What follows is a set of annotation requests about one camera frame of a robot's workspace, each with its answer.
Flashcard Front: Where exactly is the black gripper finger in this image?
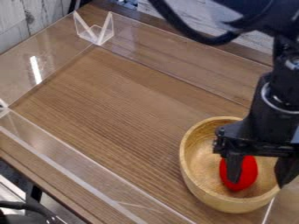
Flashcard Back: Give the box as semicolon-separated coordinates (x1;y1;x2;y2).
275;156;299;188
227;153;245;184

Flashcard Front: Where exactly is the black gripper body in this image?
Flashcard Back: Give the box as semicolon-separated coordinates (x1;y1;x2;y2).
213;74;299;158

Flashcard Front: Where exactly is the red felt strawberry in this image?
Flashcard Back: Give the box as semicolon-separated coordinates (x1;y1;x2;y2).
219;156;258;192

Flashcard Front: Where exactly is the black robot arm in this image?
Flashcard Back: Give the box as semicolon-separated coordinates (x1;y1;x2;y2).
211;0;299;186

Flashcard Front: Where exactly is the wooden bowl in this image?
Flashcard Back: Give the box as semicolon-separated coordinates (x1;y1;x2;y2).
179;116;281;214

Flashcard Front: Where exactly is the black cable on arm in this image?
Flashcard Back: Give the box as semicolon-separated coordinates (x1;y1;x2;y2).
147;0;274;46

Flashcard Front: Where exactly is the clear acrylic front wall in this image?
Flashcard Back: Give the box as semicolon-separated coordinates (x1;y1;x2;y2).
0;109;195;224

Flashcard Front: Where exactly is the clear acrylic corner bracket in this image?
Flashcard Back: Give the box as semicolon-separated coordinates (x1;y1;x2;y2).
72;12;115;46

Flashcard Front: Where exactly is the black cable lower left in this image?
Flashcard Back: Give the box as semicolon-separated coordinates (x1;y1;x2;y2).
0;200;56;220

